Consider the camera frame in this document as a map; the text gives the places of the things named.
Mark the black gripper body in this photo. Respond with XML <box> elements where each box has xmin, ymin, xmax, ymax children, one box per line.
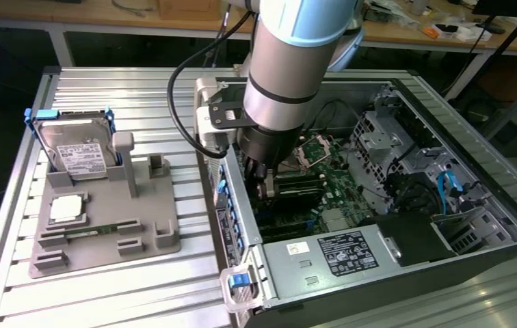
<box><xmin>235</xmin><ymin>126</ymin><xmax>303</xmax><ymax>165</ymax></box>

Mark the CPU socket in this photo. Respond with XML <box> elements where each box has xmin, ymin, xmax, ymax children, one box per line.
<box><xmin>279</xmin><ymin>157</ymin><xmax>306</xmax><ymax>176</ymax></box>

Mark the metal socket cover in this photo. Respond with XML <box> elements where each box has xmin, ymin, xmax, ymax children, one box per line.
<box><xmin>297</xmin><ymin>133</ymin><xmax>335</xmax><ymax>168</ymax></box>

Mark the green motherboard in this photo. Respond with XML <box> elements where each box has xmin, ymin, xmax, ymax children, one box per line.
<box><xmin>235</xmin><ymin>129</ymin><xmax>374</xmax><ymax>240</ymax></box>

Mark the silver chipset heat sink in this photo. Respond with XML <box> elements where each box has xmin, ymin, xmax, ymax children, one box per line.
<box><xmin>319</xmin><ymin>208</ymin><xmax>355</xmax><ymax>232</ymax></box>

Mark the grey metal disk bay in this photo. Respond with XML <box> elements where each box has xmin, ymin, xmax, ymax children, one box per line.
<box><xmin>347</xmin><ymin>95</ymin><xmax>446</xmax><ymax>192</ymax></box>

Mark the grey power supply unit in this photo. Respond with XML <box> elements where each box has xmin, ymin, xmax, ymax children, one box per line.
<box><xmin>262</xmin><ymin>227</ymin><xmax>402</xmax><ymax>298</ymax></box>

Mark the grey parts rack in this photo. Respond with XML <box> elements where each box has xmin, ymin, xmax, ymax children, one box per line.
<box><xmin>28</xmin><ymin>131</ymin><xmax>182</xmax><ymax>279</ymax></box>

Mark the green RAM stick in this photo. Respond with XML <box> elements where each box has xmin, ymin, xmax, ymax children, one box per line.
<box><xmin>64</xmin><ymin>223</ymin><xmax>120</xmax><ymax>238</ymax></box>

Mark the silver hard disk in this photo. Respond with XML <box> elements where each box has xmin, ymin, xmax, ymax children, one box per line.
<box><xmin>36</xmin><ymin>118</ymin><xmax>114</xmax><ymax>182</ymax></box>

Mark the silver CPU chip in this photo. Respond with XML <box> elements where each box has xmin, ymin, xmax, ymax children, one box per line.
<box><xmin>51</xmin><ymin>196</ymin><xmax>84</xmax><ymax>221</ymax></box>

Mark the black open PC case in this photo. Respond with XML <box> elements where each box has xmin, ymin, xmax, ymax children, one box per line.
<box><xmin>193</xmin><ymin>77</ymin><xmax>517</xmax><ymax>328</ymax></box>

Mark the blue disk carrier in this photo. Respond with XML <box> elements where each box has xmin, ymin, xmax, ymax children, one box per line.
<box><xmin>23</xmin><ymin>106</ymin><xmax>118</xmax><ymax>172</ymax></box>

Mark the black monitor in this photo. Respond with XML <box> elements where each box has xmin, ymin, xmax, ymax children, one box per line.
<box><xmin>470</xmin><ymin>0</ymin><xmax>517</xmax><ymax>17</ymax></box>

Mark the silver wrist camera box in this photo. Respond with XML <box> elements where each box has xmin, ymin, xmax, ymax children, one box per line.
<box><xmin>194</xmin><ymin>102</ymin><xmax>250</xmax><ymax>158</ymax></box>

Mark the thick black camera cable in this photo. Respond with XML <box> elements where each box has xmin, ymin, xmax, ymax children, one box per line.
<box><xmin>166</xmin><ymin>12</ymin><xmax>259</xmax><ymax>159</ymax></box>

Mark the blue case handle latch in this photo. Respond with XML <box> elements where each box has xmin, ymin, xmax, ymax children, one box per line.
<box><xmin>227</xmin><ymin>273</ymin><xmax>251</xmax><ymax>290</ymax></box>

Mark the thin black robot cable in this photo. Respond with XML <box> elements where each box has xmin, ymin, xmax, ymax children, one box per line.
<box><xmin>206</xmin><ymin>0</ymin><xmax>235</xmax><ymax>68</ymax></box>

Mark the blue disk wire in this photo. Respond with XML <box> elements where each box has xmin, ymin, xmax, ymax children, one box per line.
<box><xmin>434</xmin><ymin>169</ymin><xmax>463</xmax><ymax>215</ymax></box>

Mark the wooden desk white frame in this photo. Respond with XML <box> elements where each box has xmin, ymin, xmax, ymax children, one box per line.
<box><xmin>358</xmin><ymin>0</ymin><xmax>517</xmax><ymax>100</ymax></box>
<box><xmin>0</xmin><ymin>0</ymin><xmax>255</xmax><ymax>68</ymax></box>

